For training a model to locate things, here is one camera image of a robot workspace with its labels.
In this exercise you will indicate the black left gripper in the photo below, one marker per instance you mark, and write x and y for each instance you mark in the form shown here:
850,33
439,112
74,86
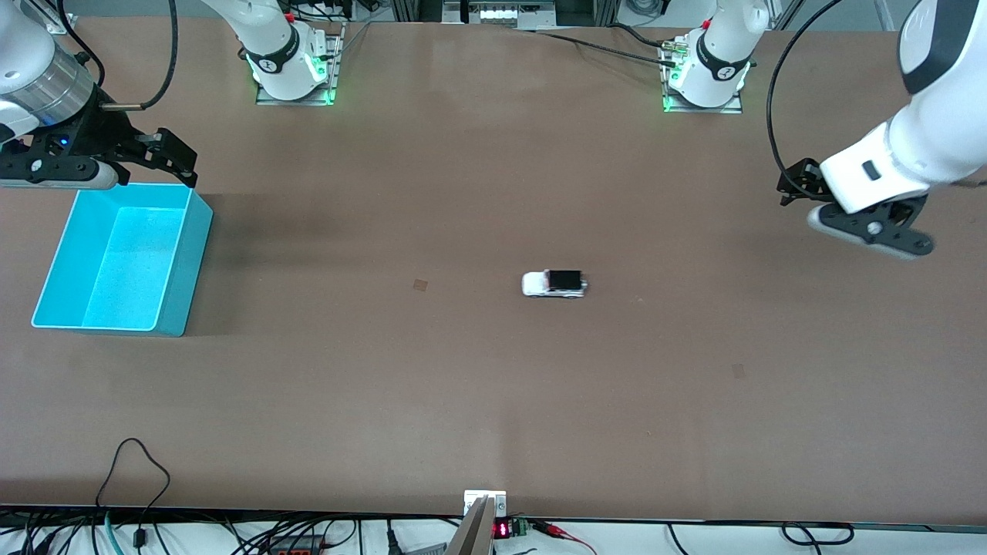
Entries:
804,179

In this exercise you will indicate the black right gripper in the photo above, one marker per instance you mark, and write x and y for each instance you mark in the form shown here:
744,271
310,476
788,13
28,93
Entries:
91,129

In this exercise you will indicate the white jeep toy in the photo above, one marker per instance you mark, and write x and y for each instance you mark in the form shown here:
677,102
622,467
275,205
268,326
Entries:
551,285

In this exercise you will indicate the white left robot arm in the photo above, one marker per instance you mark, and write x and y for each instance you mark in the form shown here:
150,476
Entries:
925,139

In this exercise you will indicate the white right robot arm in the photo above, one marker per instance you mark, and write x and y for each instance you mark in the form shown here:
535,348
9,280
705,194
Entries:
270,38

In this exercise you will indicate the turquoise plastic bin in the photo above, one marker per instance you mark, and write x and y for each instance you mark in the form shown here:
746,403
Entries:
131,262

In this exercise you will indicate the white device with lights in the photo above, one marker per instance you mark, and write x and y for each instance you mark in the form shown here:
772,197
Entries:
497,14

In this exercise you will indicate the red clip lead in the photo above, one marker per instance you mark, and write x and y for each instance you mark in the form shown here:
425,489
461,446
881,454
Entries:
551,529

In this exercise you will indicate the green terminal block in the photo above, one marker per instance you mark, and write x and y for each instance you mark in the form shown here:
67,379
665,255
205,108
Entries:
520,528

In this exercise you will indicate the red digit display module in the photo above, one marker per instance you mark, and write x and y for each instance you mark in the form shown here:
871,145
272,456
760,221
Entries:
501,529

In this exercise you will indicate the grey metal bar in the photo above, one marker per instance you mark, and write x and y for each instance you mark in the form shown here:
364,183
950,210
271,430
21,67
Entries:
472,536

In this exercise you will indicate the aluminium corner bracket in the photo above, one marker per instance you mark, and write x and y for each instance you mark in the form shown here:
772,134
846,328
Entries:
69,25

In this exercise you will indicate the white table edge bracket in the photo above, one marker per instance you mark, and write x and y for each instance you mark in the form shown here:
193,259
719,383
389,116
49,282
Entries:
474,497

